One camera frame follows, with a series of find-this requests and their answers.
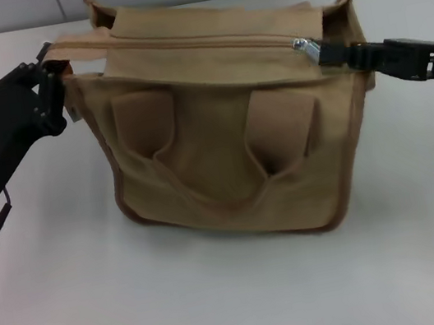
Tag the silver metal zipper pull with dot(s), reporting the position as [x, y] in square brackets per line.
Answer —
[309, 51]

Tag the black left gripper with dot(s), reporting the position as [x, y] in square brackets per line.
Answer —
[3, 127]

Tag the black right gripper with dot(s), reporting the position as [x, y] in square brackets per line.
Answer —
[425, 61]

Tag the khaki canvas food bag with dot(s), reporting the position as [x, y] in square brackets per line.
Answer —
[219, 149]

